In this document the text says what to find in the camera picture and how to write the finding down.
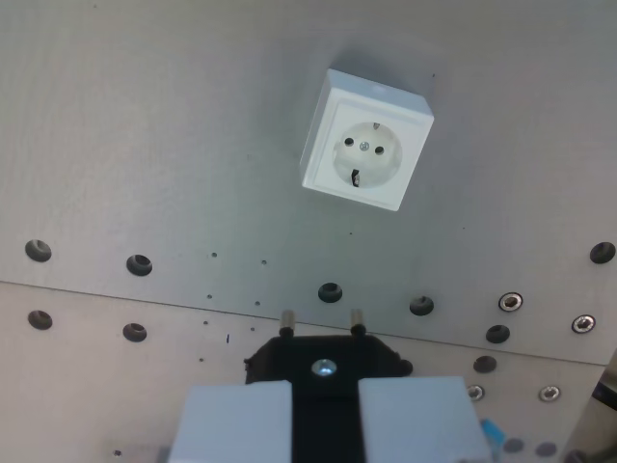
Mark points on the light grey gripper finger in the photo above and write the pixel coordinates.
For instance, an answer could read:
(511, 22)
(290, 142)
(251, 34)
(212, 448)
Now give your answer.
(231, 424)
(414, 419)

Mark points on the black two-pin power plug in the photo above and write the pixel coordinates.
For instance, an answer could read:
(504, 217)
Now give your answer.
(325, 415)

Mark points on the silver hex socket screw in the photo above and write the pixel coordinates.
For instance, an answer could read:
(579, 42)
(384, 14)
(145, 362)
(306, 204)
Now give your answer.
(549, 393)
(583, 323)
(475, 391)
(511, 302)

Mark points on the small blue plastic piece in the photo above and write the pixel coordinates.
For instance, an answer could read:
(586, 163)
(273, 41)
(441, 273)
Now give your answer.
(492, 433)

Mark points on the grey aluminium mounting plate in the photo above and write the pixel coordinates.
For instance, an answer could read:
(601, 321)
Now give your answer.
(144, 144)

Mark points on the white wall socket box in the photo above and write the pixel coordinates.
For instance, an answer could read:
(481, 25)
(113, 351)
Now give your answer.
(366, 144)

